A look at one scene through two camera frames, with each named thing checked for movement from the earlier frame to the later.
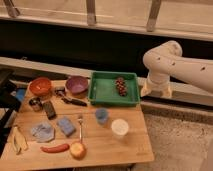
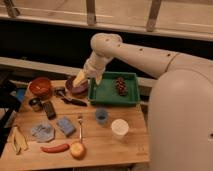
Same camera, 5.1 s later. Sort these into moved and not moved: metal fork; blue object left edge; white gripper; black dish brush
Moved: white gripper
Not moved: black dish brush; metal fork; blue object left edge
